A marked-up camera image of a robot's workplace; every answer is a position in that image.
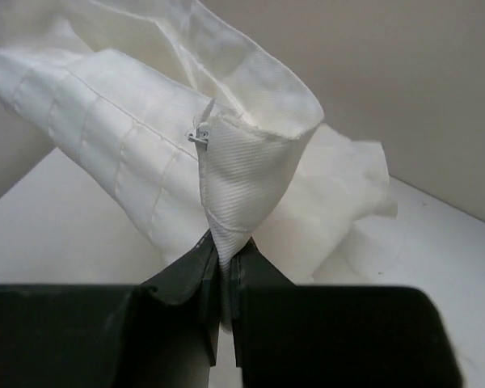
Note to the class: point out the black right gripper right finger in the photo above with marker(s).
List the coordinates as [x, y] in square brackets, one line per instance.
[288, 335]

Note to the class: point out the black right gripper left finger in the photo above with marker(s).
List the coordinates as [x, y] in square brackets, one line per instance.
[161, 333]

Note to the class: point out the white pleated skirt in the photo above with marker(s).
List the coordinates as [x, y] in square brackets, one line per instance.
[190, 127]

